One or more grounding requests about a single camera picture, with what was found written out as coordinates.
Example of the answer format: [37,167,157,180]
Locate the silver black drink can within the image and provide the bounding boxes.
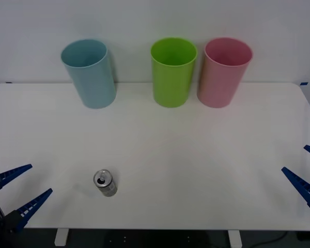
[93,169,118,198]

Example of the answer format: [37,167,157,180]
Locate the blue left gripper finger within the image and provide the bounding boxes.
[0,163,33,195]
[3,188,54,235]

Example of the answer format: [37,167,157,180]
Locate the pale blue plastic bin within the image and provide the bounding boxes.
[60,38,117,110]

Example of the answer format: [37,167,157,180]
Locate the green plastic bin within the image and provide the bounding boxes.
[150,37,198,109]

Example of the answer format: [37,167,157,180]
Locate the pink plastic bin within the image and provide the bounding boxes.
[196,37,254,109]

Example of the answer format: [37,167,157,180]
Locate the white table leg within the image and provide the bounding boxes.
[227,229,243,248]
[54,228,69,246]

